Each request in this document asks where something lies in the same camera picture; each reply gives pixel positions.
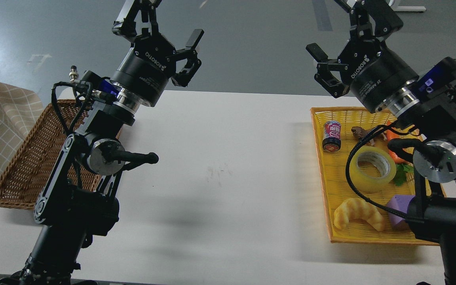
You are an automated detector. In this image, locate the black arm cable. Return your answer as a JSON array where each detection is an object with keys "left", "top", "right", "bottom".
[
  {"left": 51, "top": 81, "right": 94, "bottom": 135},
  {"left": 345, "top": 124, "right": 422, "bottom": 222}
]

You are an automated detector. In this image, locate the white stand base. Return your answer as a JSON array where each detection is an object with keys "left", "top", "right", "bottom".
[{"left": 388, "top": 0, "right": 427, "bottom": 13}]

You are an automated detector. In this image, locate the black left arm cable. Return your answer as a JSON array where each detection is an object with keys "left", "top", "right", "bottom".
[{"left": 51, "top": 81, "right": 94, "bottom": 135}]

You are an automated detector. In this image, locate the yellow tape roll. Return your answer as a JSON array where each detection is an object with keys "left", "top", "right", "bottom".
[{"left": 349, "top": 146, "right": 396, "bottom": 194}]

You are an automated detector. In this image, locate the small drink can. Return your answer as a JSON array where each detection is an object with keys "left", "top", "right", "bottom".
[{"left": 322, "top": 120, "right": 341, "bottom": 153}]

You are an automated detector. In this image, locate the brown wicker basket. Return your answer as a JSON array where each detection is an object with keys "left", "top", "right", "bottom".
[{"left": 0, "top": 99, "right": 124, "bottom": 210}]

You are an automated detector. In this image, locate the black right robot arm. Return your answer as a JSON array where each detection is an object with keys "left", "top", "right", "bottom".
[{"left": 306, "top": 0, "right": 456, "bottom": 285}]

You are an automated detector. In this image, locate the yellow plastic basket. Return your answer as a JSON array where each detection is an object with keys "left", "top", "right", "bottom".
[{"left": 310, "top": 107, "right": 434, "bottom": 246}]

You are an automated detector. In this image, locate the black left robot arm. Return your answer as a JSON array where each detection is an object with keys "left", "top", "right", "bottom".
[{"left": 0, "top": 0, "right": 204, "bottom": 285}]

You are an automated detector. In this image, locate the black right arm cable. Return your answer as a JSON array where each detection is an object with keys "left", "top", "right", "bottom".
[{"left": 345, "top": 124, "right": 422, "bottom": 222}]

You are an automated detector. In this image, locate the purple foam block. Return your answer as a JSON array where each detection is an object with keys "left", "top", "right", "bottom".
[{"left": 386, "top": 194, "right": 414, "bottom": 231}]

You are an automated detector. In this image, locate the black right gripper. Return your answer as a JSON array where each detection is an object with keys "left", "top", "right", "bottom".
[{"left": 306, "top": 0, "right": 418, "bottom": 112}]

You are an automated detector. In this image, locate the toy carrot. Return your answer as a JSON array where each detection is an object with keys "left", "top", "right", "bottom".
[{"left": 386, "top": 120, "right": 414, "bottom": 186}]

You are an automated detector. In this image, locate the brown toy animal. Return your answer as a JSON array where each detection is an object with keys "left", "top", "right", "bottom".
[{"left": 351, "top": 126, "right": 388, "bottom": 147}]

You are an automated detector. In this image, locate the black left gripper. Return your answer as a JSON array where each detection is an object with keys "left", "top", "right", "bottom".
[{"left": 112, "top": 0, "right": 204, "bottom": 107}]

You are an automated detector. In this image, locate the toy croissant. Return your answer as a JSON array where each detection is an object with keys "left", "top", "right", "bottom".
[{"left": 333, "top": 197, "right": 385, "bottom": 232}]

